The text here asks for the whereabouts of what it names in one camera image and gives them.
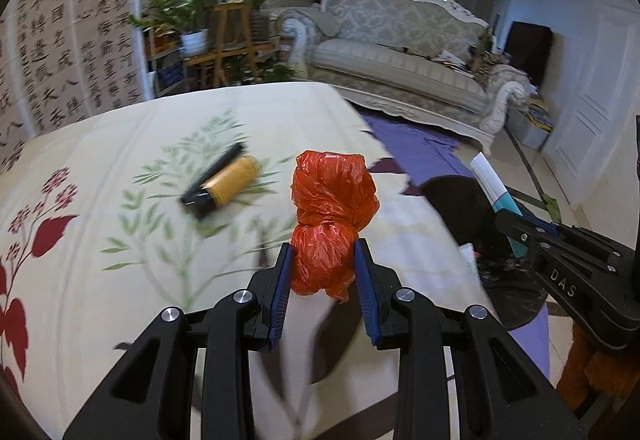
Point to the white panel door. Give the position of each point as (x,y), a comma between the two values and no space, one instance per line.
(589,128)

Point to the yellow label dark bottle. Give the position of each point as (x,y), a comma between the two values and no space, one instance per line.
(221,188)

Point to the potted plant white pot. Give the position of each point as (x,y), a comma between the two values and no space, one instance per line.
(188,18)

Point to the purple cloth on floor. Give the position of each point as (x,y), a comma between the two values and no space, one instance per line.
(422,154)

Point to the white toothpaste tube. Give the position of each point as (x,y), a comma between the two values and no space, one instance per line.
(497,195)

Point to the short black tube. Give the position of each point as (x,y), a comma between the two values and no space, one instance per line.
(224,160)

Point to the metal shelf rack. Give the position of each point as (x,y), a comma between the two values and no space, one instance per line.
(163,56)

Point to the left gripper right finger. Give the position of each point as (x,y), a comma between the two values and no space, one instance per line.
(465,359)

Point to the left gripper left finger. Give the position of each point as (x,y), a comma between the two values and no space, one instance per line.
(148,392)

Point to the red plastic bag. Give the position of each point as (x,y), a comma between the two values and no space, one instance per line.
(335,198)

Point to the black lined trash bin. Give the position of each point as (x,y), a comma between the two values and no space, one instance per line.
(508,281)

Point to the calligraphy folding screen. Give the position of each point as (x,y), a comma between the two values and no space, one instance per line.
(63,61)

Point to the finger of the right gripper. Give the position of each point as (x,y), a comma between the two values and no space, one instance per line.
(542,226)
(597,259)

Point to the wooden plant stand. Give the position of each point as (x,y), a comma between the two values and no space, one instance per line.
(208,69)

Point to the green rag on floor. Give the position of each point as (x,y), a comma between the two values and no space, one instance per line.
(552,207)

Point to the ornate white sofa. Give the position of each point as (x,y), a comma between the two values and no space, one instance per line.
(422,60)

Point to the white paper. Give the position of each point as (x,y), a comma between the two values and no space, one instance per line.
(471,273)

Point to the storage box with items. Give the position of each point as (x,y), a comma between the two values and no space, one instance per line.
(530,123)

